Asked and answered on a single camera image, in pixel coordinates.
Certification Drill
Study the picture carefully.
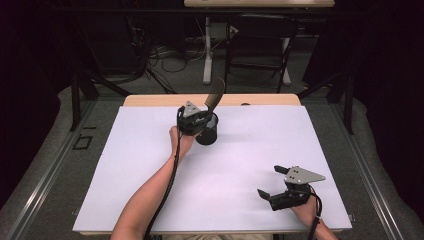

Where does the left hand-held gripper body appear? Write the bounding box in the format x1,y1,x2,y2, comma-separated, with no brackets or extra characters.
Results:
176,100,213,136

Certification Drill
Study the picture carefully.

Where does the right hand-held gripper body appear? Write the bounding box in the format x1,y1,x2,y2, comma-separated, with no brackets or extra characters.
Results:
268,165,327,212

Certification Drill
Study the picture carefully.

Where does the black mesh pen holder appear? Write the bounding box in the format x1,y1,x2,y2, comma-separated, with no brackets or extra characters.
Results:
195,112,219,146

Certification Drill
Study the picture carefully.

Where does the person's right hand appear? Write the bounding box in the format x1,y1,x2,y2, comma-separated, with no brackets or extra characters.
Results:
289,195,323,228

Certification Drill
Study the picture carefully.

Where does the person's left hand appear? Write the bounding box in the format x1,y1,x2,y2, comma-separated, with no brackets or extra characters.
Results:
168,125,196,160

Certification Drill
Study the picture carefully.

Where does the wooden table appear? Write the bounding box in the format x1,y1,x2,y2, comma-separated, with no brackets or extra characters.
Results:
72,93,353,236

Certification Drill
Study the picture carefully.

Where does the wooden desk with white legs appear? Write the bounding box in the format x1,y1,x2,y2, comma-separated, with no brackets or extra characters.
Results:
183,0,336,85

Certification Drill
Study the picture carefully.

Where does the black chair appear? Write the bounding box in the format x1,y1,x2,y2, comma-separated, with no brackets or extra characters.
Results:
223,13,298,94

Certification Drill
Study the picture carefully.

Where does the black metal stand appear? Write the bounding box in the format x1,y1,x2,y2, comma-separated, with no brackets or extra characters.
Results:
69,70,132,132
296,70,355,136

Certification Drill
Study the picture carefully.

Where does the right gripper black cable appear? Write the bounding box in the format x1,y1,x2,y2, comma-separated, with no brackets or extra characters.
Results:
306,185,324,240

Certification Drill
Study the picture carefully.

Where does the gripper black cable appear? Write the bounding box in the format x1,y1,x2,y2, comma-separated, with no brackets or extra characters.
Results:
143,105,186,240
306,185,324,240

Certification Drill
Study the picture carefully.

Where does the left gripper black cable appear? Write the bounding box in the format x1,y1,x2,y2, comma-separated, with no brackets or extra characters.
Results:
143,105,186,240

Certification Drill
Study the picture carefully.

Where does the floor cable bundle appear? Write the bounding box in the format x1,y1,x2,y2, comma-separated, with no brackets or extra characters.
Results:
145,42,208,75

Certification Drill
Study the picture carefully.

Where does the aluminium floor rail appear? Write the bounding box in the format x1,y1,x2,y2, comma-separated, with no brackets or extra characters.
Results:
329,102,405,240
5,99,98,240

